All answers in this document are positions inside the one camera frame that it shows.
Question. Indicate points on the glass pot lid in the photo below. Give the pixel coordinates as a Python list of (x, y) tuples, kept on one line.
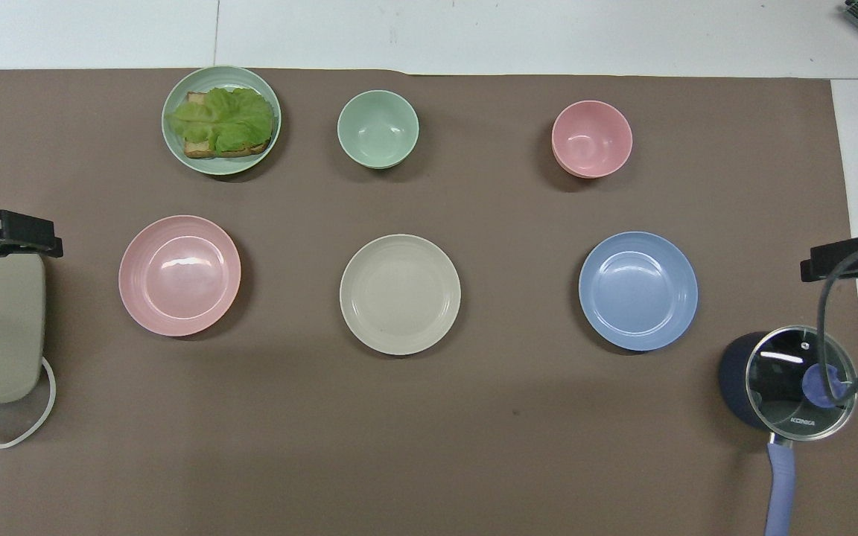
[(771, 387)]

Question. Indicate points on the dark blue pot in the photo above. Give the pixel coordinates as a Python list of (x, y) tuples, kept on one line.
[(731, 380)]

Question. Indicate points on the pink plate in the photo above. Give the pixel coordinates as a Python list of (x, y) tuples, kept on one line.
[(179, 275)]

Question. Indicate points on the toast slice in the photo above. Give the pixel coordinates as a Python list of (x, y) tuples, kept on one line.
[(198, 151)]

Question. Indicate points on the blue plate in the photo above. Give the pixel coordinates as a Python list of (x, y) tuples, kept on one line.
[(637, 290)]

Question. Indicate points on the green plate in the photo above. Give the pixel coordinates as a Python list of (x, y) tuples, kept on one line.
[(221, 167)]

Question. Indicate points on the green lettuce leaf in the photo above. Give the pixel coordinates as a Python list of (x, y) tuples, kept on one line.
[(224, 119)]

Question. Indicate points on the pink bowl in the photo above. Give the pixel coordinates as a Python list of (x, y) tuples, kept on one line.
[(591, 138)]

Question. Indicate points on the green bowl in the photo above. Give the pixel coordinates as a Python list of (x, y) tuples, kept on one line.
[(377, 128)]

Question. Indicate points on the beige plate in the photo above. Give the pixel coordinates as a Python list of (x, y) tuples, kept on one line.
[(400, 294)]

